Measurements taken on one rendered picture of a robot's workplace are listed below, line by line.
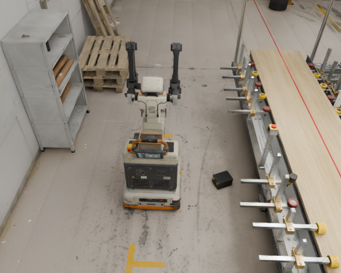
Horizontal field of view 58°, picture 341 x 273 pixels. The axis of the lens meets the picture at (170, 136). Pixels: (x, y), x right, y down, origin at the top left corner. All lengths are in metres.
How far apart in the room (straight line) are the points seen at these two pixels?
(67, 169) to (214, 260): 2.08
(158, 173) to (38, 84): 1.66
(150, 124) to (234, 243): 1.50
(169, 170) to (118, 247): 0.93
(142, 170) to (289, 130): 1.54
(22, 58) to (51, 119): 0.82
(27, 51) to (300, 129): 2.89
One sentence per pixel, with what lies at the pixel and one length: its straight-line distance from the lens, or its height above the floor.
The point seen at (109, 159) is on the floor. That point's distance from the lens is 4.10.
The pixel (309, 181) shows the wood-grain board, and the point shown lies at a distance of 2.90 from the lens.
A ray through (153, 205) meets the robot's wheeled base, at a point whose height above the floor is 0.14.
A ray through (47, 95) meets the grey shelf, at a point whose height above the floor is 0.92.
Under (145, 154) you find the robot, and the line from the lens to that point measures 2.84.
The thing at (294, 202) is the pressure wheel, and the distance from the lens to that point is 2.69.
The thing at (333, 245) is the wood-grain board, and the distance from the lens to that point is 2.59.
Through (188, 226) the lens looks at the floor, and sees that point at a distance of 3.44.
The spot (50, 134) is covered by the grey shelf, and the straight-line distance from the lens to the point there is 4.18.
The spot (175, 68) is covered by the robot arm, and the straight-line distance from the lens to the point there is 3.03.
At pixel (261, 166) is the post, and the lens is 3.11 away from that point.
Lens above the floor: 2.93
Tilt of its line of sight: 42 degrees down
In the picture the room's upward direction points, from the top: 1 degrees clockwise
